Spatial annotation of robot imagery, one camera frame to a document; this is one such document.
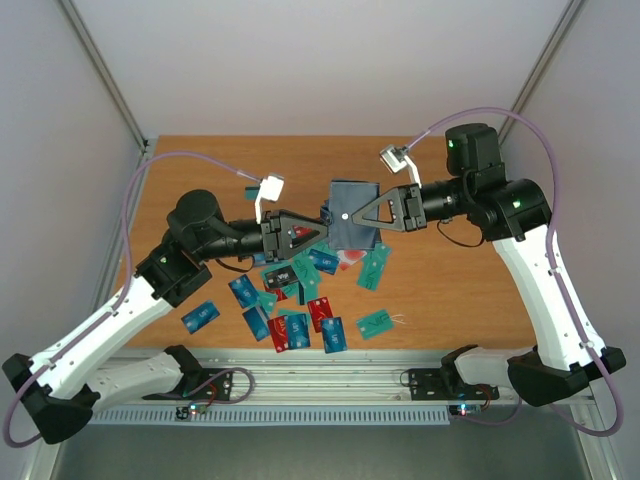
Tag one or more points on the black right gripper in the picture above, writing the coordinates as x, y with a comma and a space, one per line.
414, 207

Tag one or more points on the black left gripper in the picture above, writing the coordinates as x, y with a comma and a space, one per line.
276, 227

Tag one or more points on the dark blue card holder wallet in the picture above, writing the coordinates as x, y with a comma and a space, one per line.
345, 198

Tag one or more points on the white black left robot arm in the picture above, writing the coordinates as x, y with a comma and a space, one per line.
61, 387

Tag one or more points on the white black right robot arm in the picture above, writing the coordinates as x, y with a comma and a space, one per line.
514, 216

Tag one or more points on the teal card with magnetic stripe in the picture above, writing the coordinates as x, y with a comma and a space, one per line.
251, 192

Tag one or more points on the black VIP card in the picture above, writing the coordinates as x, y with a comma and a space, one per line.
277, 278

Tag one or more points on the teal vip card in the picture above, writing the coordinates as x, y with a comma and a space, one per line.
374, 264
374, 324

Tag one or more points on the blue card left middle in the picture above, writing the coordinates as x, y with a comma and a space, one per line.
244, 291

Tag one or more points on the red card centre front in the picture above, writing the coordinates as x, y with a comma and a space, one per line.
319, 310

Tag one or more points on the red card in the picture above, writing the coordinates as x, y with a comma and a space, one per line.
319, 310
278, 333

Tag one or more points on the red card front left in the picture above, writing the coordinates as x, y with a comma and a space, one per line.
278, 333

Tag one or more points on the blue card front centre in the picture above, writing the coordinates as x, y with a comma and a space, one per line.
333, 335

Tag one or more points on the blue VIP card far left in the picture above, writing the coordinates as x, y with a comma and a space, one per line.
199, 317

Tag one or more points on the teal VIP card front right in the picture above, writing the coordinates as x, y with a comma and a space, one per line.
374, 324

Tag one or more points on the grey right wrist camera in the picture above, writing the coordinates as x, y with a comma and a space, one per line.
397, 159

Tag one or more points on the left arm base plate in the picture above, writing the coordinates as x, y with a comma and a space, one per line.
209, 383

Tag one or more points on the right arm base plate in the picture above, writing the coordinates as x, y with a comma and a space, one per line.
427, 384

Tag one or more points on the grey slotted cable duct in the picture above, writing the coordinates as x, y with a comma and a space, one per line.
267, 416

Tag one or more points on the aluminium frame post left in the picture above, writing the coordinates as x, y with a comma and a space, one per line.
82, 33

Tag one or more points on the aluminium frame post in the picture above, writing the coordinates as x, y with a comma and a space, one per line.
553, 44
82, 33

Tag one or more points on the aluminium frame post right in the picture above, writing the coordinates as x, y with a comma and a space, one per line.
553, 44

